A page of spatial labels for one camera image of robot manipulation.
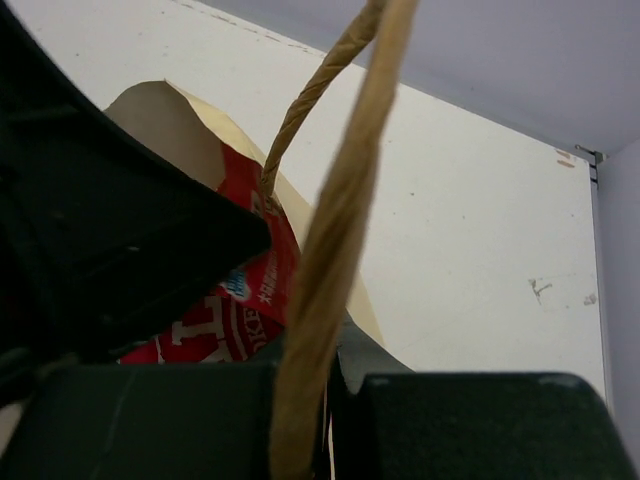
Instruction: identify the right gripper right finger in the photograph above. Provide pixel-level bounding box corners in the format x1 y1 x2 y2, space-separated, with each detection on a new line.
329 320 635 479

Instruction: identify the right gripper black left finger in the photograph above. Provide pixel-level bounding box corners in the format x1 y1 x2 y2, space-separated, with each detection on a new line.
1 362 275 479

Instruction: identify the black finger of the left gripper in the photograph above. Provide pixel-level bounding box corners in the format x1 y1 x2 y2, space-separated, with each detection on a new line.
1 6 271 400

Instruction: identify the brown paper bag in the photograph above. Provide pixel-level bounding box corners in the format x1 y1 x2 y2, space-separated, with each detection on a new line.
106 1 417 479

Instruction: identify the large red snack bag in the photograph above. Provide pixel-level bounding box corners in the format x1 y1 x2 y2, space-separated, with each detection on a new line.
118 144 299 364

